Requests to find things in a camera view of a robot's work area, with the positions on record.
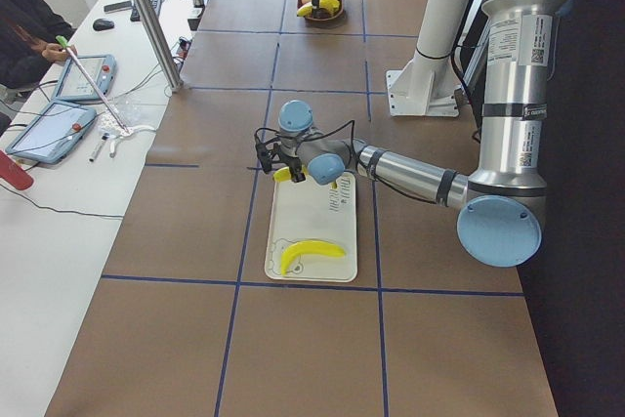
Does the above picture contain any yellow banana basket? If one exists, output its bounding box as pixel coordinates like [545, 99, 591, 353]
[272, 167, 293, 183]
[297, 0, 342, 21]

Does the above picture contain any yellow banana carried to tray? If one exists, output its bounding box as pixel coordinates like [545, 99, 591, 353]
[280, 239, 346, 275]

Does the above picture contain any brown wicker basket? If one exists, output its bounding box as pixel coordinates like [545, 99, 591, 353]
[297, 0, 344, 22]

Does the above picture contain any white bear print tray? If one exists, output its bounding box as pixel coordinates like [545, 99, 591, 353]
[265, 172, 357, 282]

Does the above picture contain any black smartphone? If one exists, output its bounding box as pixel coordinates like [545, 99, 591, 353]
[104, 1, 133, 14]

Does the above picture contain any black marker pen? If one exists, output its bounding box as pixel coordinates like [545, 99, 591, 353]
[89, 133, 109, 163]

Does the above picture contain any black computer mouse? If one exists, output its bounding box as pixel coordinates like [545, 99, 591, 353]
[92, 18, 115, 31]

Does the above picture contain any blue teach pendant far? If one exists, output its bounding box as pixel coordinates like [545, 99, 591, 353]
[52, 55, 117, 103]

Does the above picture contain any blue teach pendant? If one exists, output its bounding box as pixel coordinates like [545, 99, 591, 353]
[52, 55, 117, 103]
[5, 99, 98, 164]

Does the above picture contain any blue teach pendant near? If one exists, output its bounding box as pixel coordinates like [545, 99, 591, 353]
[5, 99, 98, 164]

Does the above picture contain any white pink long stick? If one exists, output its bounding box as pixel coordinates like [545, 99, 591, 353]
[56, 35, 131, 134]

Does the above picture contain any person in dark clothes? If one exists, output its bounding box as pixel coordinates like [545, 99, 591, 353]
[1, 0, 75, 89]

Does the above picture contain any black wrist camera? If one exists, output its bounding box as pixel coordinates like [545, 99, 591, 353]
[255, 142, 273, 174]

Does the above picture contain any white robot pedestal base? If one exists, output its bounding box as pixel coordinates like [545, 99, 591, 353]
[386, 70, 459, 118]

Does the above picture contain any white pedestal column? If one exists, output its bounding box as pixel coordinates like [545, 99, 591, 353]
[414, 0, 470, 62]

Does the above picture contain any aluminium frame post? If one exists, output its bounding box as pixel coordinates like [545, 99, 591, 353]
[134, 0, 183, 93]

